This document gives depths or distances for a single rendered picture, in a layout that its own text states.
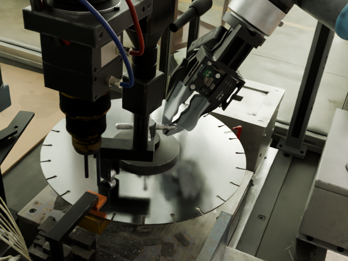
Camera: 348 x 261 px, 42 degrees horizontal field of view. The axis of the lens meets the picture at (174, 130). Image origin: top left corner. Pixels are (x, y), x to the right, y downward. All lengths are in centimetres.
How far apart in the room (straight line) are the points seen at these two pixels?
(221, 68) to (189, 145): 18
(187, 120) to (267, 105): 33
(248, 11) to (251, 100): 41
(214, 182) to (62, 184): 23
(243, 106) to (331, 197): 28
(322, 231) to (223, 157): 27
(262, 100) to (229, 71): 40
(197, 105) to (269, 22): 17
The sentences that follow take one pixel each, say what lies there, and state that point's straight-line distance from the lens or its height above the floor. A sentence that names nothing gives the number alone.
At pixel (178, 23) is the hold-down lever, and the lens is 53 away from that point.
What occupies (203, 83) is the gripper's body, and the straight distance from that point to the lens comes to 64.
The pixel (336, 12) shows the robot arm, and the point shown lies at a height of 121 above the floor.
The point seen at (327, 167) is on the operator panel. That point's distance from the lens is 87.
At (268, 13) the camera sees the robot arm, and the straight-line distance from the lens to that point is 64.
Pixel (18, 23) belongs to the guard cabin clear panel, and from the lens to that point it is 144.
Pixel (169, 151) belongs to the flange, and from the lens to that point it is 72.
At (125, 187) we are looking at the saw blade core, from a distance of 67.
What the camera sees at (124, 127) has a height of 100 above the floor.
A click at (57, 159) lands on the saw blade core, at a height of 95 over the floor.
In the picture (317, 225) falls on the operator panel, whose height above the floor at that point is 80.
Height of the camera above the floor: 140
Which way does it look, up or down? 34 degrees down
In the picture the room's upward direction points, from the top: 6 degrees clockwise
